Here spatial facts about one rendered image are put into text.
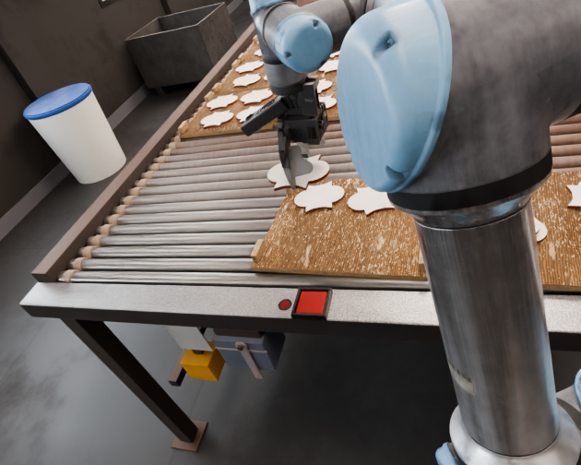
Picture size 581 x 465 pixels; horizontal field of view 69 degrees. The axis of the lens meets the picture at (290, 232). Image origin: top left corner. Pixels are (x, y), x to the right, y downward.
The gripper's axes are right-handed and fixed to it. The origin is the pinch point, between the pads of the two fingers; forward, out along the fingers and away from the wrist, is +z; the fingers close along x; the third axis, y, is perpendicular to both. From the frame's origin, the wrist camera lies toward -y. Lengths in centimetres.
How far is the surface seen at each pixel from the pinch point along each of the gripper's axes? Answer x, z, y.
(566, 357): 36, 110, 75
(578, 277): -8, 17, 54
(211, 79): 110, 26, -84
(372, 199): 14.7, 19.2, 11.9
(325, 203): 13.4, 20.1, -0.3
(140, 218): 10, 27, -62
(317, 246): -1.9, 20.7, 1.6
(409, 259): -4.9, 19.3, 23.4
